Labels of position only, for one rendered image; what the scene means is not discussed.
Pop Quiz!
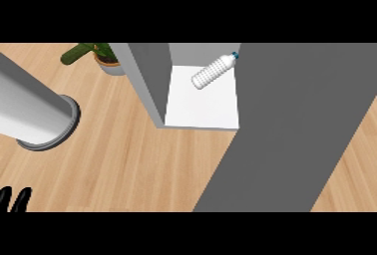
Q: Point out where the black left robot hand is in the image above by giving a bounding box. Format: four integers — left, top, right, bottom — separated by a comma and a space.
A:
0, 185, 34, 213

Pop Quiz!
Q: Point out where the grey open cabinet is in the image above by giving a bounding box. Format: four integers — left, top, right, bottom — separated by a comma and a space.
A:
107, 43, 242, 131

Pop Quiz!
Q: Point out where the white plastic water bottle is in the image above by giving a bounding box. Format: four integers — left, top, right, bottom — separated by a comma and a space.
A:
189, 51, 241, 91

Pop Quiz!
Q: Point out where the dark grey cabinet door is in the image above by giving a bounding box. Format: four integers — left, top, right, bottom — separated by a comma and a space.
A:
190, 43, 377, 213

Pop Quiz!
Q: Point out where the grey cylindrical appliance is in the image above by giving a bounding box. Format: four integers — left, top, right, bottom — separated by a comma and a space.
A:
0, 53, 82, 152

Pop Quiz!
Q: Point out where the green potted plant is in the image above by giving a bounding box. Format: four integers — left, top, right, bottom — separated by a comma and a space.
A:
59, 43, 127, 77

